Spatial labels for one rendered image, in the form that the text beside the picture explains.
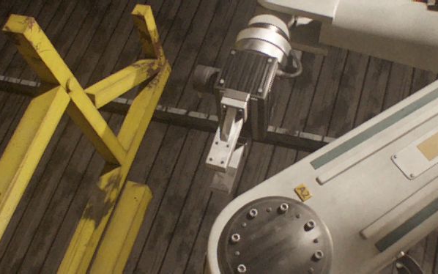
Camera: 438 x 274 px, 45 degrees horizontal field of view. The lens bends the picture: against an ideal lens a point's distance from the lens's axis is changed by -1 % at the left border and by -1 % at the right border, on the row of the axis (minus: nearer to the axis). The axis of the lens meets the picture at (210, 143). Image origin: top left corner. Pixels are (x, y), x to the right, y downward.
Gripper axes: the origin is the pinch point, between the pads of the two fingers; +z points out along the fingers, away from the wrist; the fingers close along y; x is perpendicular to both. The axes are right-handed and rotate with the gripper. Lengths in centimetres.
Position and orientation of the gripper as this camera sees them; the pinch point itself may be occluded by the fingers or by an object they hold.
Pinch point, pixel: (222, 168)
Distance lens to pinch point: 133.8
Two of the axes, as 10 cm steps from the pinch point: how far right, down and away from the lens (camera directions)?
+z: -3.1, 8.6, -4.1
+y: 0.8, 4.5, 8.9
